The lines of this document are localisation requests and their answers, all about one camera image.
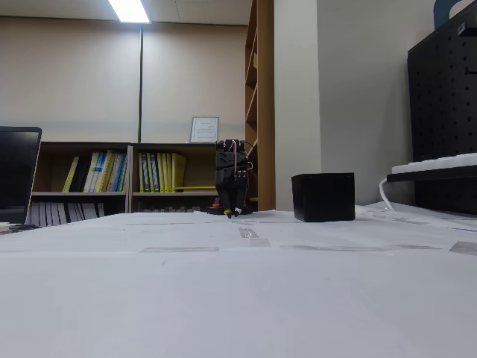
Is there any yellow green book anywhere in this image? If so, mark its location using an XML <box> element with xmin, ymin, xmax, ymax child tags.
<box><xmin>97</xmin><ymin>150</ymin><xmax>115</xmax><ymax>193</ymax></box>

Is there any clear tape strip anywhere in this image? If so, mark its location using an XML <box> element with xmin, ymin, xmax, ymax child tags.
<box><xmin>238</xmin><ymin>226</ymin><xmax>271</xmax><ymax>248</ymax></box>

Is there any slim yellow book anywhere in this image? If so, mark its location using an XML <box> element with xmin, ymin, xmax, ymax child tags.
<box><xmin>62</xmin><ymin>156</ymin><xmax>80</xmax><ymax>193</ymax></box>

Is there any ceiling light panel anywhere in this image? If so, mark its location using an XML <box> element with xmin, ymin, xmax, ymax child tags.
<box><xmin>107</xmin><ymin>0</ymin><xmax>153</xmax><ymax>25</ymax></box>

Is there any black book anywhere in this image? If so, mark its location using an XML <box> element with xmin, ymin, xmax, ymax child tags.
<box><xmin>70</xmin><ymin>156</ymin><xmax>92</xmax><ymax>193</ymax></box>

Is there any white power cable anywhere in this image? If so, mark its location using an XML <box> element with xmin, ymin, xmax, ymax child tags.
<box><xmin>379</xmin><ymin>178</ymin><xmax>396</xmax><ymax>212</ymax></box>

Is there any white and yellow book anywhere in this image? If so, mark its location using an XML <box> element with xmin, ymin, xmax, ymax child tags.
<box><xmin>83</xmin><ymin>151</ymin><xmax>101</xmax><ymax>193</ymax></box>

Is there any black vertical pole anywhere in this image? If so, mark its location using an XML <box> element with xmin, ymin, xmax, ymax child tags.
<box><xmin>136</xmin><ymin>22</ymin><xmax>145</xmax><ymax>143</ymax></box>

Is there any low wooden bookshelf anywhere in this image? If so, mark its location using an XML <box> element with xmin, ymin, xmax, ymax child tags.
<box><xmin>31</xmin><ymin>141</ymin><xmax>132</xmax><ymax>227</ymax></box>
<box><xmin>128</xmin><ymin>142</ymin><xmax>221</xmax><ymax>213</ymax></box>

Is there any black pegboard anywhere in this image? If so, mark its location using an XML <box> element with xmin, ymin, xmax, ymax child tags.
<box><xmin>407</xmin><ymin>7</ymin><xmax>477</xmax><ymax>216</ymax></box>

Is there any laptop with dark screen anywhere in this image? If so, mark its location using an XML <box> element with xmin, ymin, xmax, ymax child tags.
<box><xmin>0</xmin><ymin>126</ymin><xmax>42</xmax><ymax>226</ymax></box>

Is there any white paper table cover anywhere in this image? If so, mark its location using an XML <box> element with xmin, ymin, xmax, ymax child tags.
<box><xmin>0</xmin><ymin>209</ymin><xmax>477</xmax><ymax>358</ymax></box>

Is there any framed white certificate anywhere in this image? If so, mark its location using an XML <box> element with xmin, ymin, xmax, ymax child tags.
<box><xmin>189</xmin><ymin>116</ymin><xmax>220</xmax><ymax>144</ymax></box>

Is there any white power strip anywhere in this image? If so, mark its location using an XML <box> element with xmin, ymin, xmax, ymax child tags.
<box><xmin>391</xmin><ymin>151</ymin><xmax>477</xmax><ymax>175</ymax></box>

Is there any light blue book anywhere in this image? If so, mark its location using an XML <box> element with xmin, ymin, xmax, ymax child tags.
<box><xmin>111</xmin><ymin>152</ymin><xmax>128</xmax><ymax>193</ymax></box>

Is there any black shelf rail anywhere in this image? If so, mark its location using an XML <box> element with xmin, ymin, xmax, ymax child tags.
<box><xmin>386</xmin><ymin>166</ymin><xmax>477</xmax><ymax>183</ymax></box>

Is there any blue chair back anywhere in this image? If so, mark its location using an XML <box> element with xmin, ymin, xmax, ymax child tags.
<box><xmin>433</xmin><ymin>0</ymin><xmax>474</xmax><ymax>31</ymax></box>

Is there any tall wooden bookshelf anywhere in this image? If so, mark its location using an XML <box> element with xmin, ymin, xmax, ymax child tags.
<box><xmin>244</xmin><ymin>0</ymin><xmax>276</xmax><ymax>212</ymax></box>

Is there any black open box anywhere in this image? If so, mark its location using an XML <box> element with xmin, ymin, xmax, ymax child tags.
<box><xmin>291</xmin><ymin>172</ymin><xmax>356</xmax><ymax>223</ymax></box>

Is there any wide yellow binder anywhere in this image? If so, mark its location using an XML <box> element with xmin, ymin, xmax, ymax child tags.
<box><xmin>171</xmin><ymin>152</ymin><xmax>187</xmax><ymax>193</ymax></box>

